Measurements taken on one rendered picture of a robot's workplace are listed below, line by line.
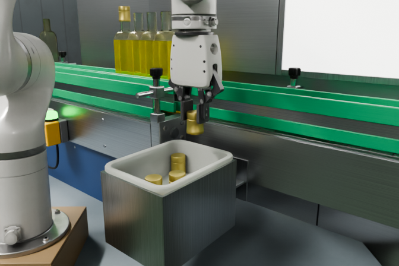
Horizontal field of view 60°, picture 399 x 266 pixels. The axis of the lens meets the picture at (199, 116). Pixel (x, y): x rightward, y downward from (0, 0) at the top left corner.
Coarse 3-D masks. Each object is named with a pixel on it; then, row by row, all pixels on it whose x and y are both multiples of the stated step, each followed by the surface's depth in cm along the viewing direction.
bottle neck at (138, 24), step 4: (136, 12) 99; (140, 12) 99; (136, 16) 99; (140, 16) 99; (136, 20) 100; (140, 20) 100; (136, 24) 100; (140, 24) 100; (136, 28) 100; (140, 28) 100
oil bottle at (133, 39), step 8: (136, 32) 99; (128, 40) 101; (136, 40) 99; (128, 48) 102; (136, 48) 100; (128, 56) 102; (136, 56) 100; (128, 64) 103; (136, 64) 101; (128, 72) 104; (136, 72) 102
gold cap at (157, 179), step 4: (148, 176) 68; (152, 176) 68; (156, 176) 68; (160, 176) 68; (148, 180) 66; (152, 180) 66; (156, 180) 66; (160, 180) 67; (156, 184) 66; (160, 184) 67
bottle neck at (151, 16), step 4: (148, 12) 95; (152, 12) 95; (156, 12) 96; (148, 16) 96; (152, 16) 96; (156, 16) 97; (148, 20) 96; (152, 20) 96; (156, 20) 97; (148, 24) 96; (152, 24) 96; (156, 24) 97; (148, 28) 97; (152, 28) 96; (156, 28) 97
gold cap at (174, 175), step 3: (171, 171) 70; (174, 171) 70; (177, 171) 70; (180, 171) 70; (183, 171) 70; (171, 174) 69; (174, 174) 69; (177, 174) 69; (180, 174) 69; (183, 174) 69; (171, 177) 68; (174, 177) 68; (177, 177) 68; (180, 177) 68; (171, 180) 69; (174, 180) 68
